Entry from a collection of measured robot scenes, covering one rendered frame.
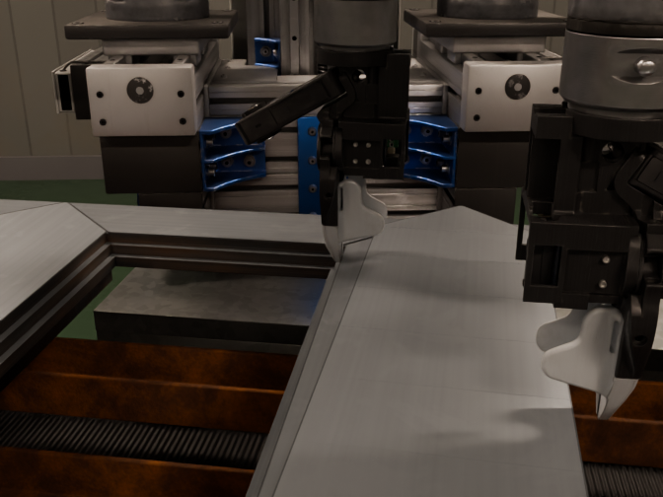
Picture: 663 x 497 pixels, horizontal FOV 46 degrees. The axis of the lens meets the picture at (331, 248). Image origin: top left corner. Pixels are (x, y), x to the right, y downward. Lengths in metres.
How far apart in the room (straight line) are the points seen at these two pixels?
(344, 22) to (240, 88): 0.49
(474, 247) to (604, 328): 0.33
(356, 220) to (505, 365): 0.23
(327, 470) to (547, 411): 0.16
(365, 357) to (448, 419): 0.10
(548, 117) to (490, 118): 0.61
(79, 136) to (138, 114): 3.08
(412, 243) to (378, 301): 0.15
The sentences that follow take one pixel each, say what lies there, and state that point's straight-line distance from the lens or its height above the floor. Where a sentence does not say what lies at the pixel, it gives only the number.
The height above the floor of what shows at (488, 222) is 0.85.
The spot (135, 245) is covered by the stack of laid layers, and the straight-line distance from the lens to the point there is 0.88.
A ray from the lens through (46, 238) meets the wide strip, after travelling 0.89.
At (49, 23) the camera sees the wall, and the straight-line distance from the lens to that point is 4.08.
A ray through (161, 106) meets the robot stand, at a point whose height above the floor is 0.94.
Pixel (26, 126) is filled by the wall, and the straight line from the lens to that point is 4.21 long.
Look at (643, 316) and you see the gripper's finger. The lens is 0.49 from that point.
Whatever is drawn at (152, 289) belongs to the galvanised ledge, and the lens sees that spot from 1.15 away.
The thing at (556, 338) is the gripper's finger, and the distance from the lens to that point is 0.56.
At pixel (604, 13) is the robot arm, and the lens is 0.46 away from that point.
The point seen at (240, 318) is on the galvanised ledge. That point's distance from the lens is 1.04.
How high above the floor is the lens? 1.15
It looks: 22 degrees down
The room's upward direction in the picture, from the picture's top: straight up
